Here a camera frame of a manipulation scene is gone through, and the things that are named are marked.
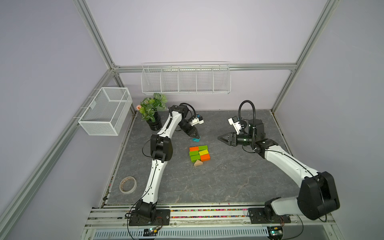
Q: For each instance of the yellow block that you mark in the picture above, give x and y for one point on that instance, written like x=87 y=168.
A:
x=203 y=152

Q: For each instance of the green potted plant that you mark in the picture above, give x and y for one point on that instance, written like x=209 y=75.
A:
x=149 y=108

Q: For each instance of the orange block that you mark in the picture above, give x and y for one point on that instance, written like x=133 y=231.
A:
x=192 y=149
x=205 y=157

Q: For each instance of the long white wire basket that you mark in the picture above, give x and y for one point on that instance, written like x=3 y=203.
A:
x=186 y=78

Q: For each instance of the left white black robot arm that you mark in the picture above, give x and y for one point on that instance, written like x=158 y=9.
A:
x=161 y=150

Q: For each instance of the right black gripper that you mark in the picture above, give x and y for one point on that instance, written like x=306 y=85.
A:
x=229 y=137

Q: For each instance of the white mesh side basket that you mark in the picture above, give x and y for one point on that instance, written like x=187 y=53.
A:
x=107 y=112

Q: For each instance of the white vented cable duct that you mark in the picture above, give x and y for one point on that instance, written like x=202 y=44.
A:
x=183 y=233

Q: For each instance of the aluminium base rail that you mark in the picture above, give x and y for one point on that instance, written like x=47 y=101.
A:
x=189 y=215

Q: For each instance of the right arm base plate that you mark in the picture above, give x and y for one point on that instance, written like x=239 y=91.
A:
x=261 y=215

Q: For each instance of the green block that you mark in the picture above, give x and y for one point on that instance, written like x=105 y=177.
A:
x=195 y=158
x=201 y=148
x=194 y=153

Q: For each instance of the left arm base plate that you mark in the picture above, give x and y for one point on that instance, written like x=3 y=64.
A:
x=161 y=217

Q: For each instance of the tape roll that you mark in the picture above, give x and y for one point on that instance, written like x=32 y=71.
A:
x=128 y=185

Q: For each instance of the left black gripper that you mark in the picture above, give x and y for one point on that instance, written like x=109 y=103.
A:
x=191 y=132

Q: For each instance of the tan wooden triangle block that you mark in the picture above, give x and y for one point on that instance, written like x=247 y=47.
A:
x=198 y=163

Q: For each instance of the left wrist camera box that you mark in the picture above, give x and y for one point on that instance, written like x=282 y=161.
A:
x=198 y=119

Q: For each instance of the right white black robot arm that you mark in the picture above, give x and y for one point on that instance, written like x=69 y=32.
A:
x=318 y=194

